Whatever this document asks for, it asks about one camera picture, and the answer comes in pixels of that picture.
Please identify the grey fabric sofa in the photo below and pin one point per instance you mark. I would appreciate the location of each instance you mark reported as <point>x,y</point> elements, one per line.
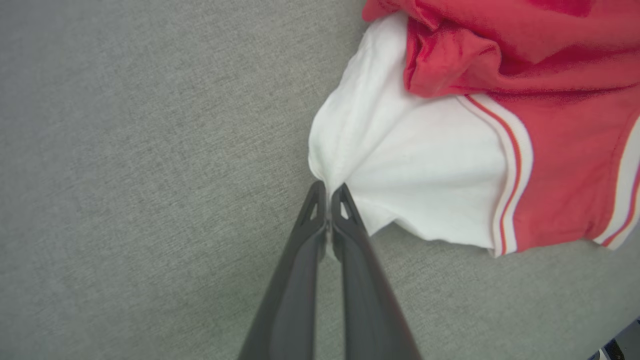
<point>150,175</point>

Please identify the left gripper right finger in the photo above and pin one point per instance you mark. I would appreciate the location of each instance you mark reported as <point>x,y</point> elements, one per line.
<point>370,300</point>

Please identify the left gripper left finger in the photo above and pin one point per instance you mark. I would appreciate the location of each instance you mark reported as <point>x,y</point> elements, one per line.
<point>290,300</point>

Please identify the red and white shirt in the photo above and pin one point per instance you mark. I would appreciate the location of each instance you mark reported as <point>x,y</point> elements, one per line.
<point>500,100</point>

